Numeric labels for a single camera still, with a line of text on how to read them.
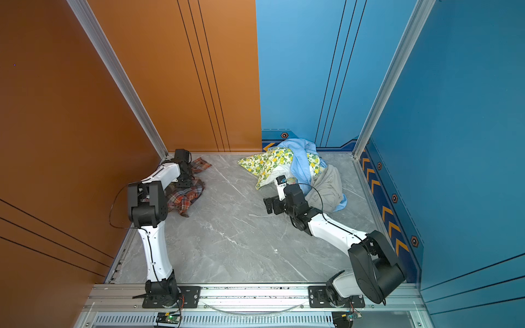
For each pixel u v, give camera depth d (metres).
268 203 0.78
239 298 0.75
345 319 0.71
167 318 0.71
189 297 0.74
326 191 0.93
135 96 0.95
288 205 0.69
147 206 0.61
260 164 1.12
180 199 0.92
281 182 0.75
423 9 0.69
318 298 0.72
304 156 1.05
